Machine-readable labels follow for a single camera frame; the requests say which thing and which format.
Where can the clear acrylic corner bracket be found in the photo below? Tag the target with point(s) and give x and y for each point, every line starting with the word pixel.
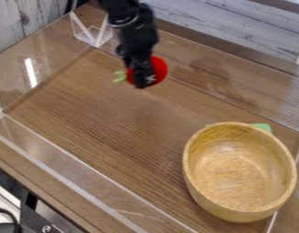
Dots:
pixel 92 35

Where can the clear acrylic tray wall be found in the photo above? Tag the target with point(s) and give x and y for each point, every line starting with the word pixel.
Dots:
pixel 88 197

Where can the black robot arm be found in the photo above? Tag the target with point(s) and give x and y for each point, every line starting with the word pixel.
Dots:
pixel 119 6

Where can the red plush strawberry toy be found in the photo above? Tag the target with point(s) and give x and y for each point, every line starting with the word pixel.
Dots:
pixel 160 73

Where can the green sticky note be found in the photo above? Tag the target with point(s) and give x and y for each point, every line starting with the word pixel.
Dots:
pixel 265 127

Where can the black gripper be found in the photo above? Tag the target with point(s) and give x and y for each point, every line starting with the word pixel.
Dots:
pixel 138 37

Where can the wooden bowl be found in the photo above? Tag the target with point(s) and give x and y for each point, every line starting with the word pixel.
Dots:
pixel 239 171

